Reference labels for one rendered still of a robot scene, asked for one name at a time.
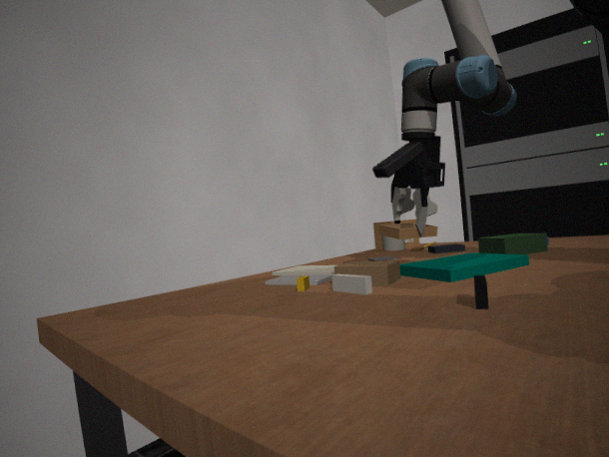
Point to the wooden ball-in-hole puzzle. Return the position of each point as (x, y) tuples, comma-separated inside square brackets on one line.
[(402, 231)]

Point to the tan rectangular box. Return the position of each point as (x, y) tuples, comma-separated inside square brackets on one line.
[(381, 272)]

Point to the grey mug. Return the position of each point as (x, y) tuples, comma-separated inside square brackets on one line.
[(390, 243)]

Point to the brown rectangular box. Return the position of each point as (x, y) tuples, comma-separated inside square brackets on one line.
[(378, 237)]

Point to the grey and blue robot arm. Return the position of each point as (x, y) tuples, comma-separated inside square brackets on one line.
[(472, 77)]

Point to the small yellow block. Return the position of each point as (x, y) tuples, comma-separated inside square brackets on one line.
[(303, 283)]

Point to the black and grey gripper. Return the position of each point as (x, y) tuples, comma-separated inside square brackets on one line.
[(424, 174)]

